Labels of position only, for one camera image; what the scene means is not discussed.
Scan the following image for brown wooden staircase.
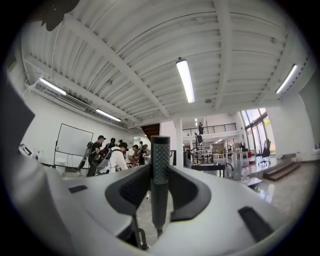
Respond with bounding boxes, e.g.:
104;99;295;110
140;123;161;142

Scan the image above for long ceiling light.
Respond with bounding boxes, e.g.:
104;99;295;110
38;77;67;97
95;108;122;123
175;59;196;104
275;64;299;95

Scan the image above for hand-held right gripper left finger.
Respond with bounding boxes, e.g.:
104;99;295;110
42;164;152;256

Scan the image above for white support column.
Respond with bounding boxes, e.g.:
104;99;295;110
174;118;185;169

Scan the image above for brown wooden steps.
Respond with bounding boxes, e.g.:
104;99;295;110
262;161;302;181

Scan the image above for tall black swivel chair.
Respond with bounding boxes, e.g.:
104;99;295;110
258;139;272;167

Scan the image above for white whiteboard on stand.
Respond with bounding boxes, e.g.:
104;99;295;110
53;122;95;173

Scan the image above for black mezzanine railing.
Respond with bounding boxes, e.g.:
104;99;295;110
182;123;237;137

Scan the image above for black metal workbench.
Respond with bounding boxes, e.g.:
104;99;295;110
191;163;226;178

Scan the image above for large glass window wall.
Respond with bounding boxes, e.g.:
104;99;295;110
240;107;276;157

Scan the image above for large clear water bottle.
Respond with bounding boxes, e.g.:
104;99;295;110
240;164;251;185

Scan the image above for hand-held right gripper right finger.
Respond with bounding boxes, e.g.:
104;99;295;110
154;166;286;251

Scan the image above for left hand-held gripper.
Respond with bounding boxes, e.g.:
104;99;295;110
18;142;45;161

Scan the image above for grey platform cart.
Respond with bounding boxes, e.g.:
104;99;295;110
225;162;263;190

